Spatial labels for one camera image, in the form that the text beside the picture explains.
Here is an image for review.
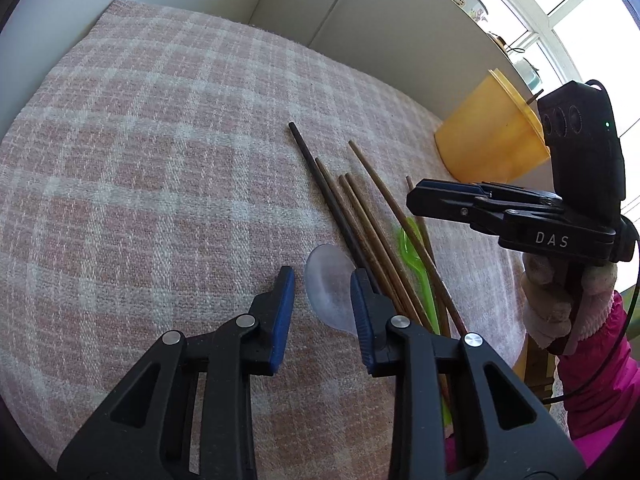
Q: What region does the white wall cable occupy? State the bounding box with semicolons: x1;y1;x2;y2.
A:
307;0;353;51

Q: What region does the dark chopstick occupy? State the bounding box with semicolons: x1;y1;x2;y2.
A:
288;121;381;296

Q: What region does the dark pan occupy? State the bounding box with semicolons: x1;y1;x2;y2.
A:
489;31;527;57

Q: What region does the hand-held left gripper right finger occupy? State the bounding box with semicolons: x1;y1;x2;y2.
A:
350;267;586;480

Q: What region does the teal pot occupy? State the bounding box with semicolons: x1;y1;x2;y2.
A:
515;56;545;90

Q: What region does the person's right hand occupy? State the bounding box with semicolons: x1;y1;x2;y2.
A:
522;252;621;351

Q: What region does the pink plaid blanket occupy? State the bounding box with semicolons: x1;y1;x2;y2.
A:
0;0;531;480

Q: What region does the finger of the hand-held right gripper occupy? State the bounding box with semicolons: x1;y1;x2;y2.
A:
422;180;563;211
406;187;506;233

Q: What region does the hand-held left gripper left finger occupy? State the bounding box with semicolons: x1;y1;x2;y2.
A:
57;266;296;480

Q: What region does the clear plastic spoon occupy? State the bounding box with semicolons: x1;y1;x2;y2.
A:
303;244;361;336

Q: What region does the yellow plastic container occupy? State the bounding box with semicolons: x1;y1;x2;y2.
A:
434;69;552;183

